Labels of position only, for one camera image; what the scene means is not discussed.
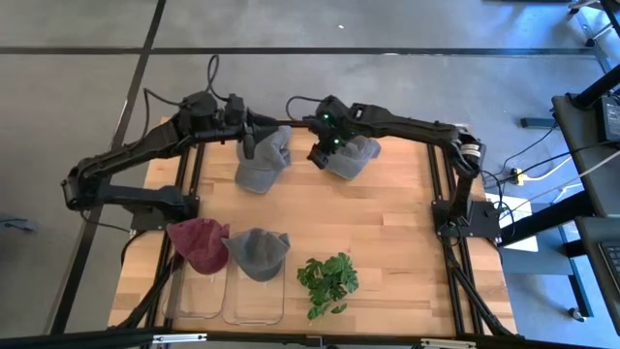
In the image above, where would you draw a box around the maroon cap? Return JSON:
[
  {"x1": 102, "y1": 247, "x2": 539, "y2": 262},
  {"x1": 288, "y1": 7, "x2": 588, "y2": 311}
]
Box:
[{"x1": 166, "y1": 217, "x2": 231, "y2": 276}]

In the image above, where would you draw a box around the black desk leg beam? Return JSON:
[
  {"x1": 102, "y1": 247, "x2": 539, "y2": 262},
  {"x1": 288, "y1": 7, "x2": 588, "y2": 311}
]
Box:
[{"x1": 498, "y1": 191, "x2": 595, "y2": 248}]

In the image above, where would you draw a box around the white floor cable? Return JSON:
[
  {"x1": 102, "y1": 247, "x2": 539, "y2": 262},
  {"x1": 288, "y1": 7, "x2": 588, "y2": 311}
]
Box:
[{"x1": 522, "y1": 152, "x2": 620, "y2": 183}]

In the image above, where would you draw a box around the black keyboard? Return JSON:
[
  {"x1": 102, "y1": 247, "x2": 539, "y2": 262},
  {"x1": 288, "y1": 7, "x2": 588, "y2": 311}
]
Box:
[{"x1": 599, "y1": 240, "x2": 620, "y2": 287}]

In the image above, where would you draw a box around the black power supply box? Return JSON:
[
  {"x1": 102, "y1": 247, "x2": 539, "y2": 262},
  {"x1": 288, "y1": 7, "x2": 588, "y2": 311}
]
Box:
[{"x1": 600, "y1": 94, "x2": 620, "y2": 143}]

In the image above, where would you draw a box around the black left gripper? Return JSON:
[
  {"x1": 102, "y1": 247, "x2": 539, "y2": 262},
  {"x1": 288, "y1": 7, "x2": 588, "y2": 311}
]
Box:
[{"x1": 221, "y1": 107, "x2": 281, "y2": 161}]

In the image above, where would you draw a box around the black floor cable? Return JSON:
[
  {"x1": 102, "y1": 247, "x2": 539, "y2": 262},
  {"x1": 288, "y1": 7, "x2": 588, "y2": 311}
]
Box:
[{"x1": 481, "y1": 123, "x2": 620, "y2": 190}]

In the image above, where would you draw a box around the black aluminium table frame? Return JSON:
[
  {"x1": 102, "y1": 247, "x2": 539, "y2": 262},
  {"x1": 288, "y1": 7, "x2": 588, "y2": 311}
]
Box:
[{"x1": 108, "y1": 115, "x2": 524, "y2": 340}]

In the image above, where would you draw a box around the black beam with silver brackets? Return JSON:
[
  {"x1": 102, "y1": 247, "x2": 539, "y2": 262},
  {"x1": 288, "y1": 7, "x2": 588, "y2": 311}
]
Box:
[{"x1": 0, "y1": 328, "x2": 620, "y2": 349}]

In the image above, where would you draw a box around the office chair base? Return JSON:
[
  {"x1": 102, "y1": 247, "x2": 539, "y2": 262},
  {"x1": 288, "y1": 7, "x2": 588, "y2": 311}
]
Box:
[{"x1": 567, "y1": 0, "x2": 614, "y2": 74}]

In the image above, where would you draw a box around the blue desk leg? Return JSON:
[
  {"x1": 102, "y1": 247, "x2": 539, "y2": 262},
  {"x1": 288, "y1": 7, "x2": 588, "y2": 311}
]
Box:
[{"x1": 569, "y1": 256, "x2": 595, "y2": 321}]

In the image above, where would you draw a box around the green artificial plant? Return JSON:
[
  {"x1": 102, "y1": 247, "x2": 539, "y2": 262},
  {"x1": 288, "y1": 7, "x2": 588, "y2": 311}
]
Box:
[{"x1": 296, "y1": 251, "x2": 360, "y2": 321}]

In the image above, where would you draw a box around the black desk post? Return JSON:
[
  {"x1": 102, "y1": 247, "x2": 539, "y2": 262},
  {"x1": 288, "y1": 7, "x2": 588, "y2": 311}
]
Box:
[{"x1": 569, "y1": 62, "x2": 620, "y2": 111}]

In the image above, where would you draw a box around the white flat sheet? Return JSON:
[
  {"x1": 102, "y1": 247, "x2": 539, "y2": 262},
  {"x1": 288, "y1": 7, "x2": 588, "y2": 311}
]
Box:
[{"x1": 485, "y1": 193, "x2": 540, "y2": 253}]

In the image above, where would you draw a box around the black floor bar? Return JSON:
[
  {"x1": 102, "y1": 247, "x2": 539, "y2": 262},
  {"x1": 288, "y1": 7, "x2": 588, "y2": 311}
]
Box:
[{"x1": 520, "y1": 115, "x2": 558, "y2": 130}]

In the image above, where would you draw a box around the grey cap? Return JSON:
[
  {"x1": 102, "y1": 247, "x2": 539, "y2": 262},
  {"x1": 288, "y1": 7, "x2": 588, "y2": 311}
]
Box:
[
  {"x1": 234, "y1": 124, "x2": 295, "y2": 195},
  {"x1": 221, "y1": 227, "x2": 292, "y2": 283},
  {"x1": 322, "y1": 134, "x2": 383, "y2": 181}
]

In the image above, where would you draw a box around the black desk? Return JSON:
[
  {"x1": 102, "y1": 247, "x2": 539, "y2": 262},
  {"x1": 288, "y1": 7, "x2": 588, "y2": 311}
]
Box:
[
  {"x1": 573, "y1": 215, "x2": 620, "y2": 335},
  {"x1": 551, "y1": 91, "x2": 620, "y2": 219}
]

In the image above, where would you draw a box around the clear plastic tray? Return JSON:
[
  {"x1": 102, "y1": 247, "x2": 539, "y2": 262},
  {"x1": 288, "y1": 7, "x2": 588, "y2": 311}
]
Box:
[
  {"x1": 221, "y1": 261, "x2": 287, "y2": 328},
  {"x1": 162, "y1": 251, "x2": 230, "y2": 320}
]

